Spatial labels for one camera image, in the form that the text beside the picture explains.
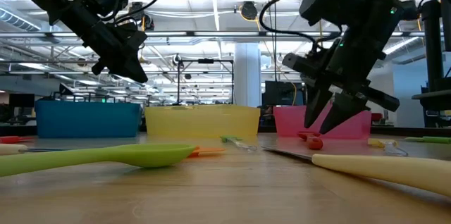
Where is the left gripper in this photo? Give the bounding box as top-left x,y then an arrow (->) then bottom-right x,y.
58,1 -> 149,84

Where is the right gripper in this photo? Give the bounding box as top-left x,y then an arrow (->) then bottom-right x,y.
281,1 -> 402,135

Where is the red silicone spatula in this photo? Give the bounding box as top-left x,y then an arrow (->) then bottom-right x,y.
297,130 -> 324,151

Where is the yellow spatula clear handle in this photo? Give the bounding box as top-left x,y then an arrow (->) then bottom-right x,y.
366,137 -> 409,158

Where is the cream-handled kitchen knife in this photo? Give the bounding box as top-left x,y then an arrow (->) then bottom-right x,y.
0,143 -> 68,156
261,145 -> 451,199

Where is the green spatula clear handle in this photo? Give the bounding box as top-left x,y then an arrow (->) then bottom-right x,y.
404,135 -> 451,145
220,135 -> 259,153

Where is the orange spatula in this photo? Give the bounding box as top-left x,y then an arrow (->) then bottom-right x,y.
187,146 -> 227,158

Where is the red utensil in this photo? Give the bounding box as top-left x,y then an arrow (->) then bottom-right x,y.
0,135 -> 35,145

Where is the pink plastic bin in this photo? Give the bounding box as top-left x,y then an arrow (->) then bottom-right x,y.
273,105 -> 372,140

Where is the black cabinet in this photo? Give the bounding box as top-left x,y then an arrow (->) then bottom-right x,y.
261,80 -> 307,126

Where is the blue plastic bin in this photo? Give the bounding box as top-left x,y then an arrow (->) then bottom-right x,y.
35,99 -> 142,139

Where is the yellow plastic bin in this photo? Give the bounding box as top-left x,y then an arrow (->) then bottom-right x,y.
144,104 -> 261,139

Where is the green silicone spoon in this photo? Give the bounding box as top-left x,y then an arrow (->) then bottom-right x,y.
0,142 -> 197,178

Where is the white building pillar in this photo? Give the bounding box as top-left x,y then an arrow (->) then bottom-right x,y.
233,42 -> 262,108

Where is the black ceiling cable reel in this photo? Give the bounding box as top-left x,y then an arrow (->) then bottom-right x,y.
128,1 -> 155,31
241,1 -> 259,21

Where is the black metal frame rig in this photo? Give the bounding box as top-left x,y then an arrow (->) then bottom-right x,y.
175,58 -> 235,106

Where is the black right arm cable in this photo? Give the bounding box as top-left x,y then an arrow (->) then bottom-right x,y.
259,0 -> 341,48

